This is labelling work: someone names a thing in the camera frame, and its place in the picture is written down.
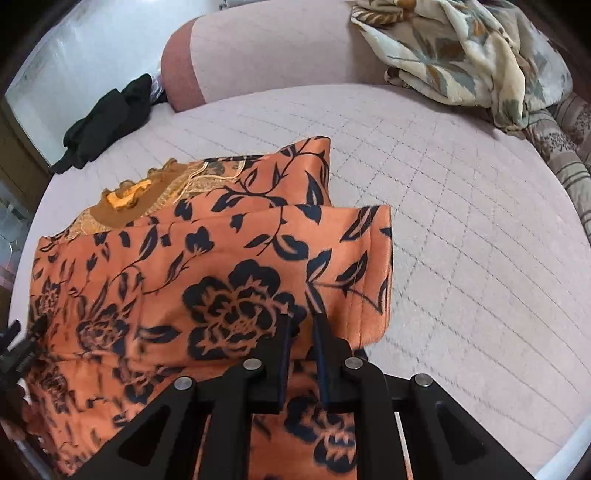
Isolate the brown patterned pillow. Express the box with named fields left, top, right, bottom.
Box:
left=522, top=91, right=591, bottom=223

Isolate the orange black floral garment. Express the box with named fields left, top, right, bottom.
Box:
left=23, top=135, right=394, bottom=480

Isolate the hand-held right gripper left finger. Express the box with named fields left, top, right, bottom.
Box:
left=69, top=313, right=294, bottom=480

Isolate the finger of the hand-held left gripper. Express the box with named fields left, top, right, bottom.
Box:
left=0, top=316, right=49, bottom=402

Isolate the pink quilted sofa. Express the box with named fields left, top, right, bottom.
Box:
left=9, top=0, right=591, bottom=480

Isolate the cream floral blanket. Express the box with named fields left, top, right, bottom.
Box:
left=346, top=0, right=574, bottom=136

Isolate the wooden door with glass panel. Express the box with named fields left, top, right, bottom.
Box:
left=0, top=95, right=52, bottom=296

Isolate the black cloth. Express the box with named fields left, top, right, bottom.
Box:
left=48, top=73, right=155, bottom=175

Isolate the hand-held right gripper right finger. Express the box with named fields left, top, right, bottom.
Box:
left=315, top=312, right=533, bottom=480

